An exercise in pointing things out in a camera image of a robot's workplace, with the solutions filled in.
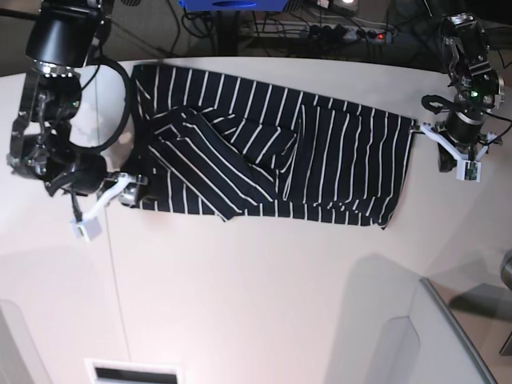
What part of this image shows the white power strip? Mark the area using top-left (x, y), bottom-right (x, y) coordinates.
top-left (239, 20), bottom-right (398, 45)

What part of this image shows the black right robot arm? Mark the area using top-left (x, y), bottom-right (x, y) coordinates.
top-left (6, 1), bottom-right (148, 206)

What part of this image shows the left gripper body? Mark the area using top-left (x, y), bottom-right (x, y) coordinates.
top-left (442, 110), bottom-right (485, 146)

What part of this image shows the navy white striped t-shirt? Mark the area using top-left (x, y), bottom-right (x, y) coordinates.
top-left (131, 64), bottom-right (413, 227)

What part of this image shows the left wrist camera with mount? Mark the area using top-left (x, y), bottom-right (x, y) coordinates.
top-left (410, 123), bottom-right (502, 182)

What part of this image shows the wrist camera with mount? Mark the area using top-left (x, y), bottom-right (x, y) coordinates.
top-left (70, 172), bottom-right (149, 242)
top-left (410, 123), bottom-right (502, 182)

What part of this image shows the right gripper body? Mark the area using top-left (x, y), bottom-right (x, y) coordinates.
top-left (45, 154), bottom-right (107, 197)

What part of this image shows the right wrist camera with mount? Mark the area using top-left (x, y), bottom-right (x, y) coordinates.
top-left (70, 172), bottom-right (149, 242)

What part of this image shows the blue box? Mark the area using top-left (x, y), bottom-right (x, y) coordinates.
top-left (178, 0), bottom-right (288, 12)

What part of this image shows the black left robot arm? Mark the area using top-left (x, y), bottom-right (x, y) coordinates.
top-left (418, 13), bottom-right (505, 182)

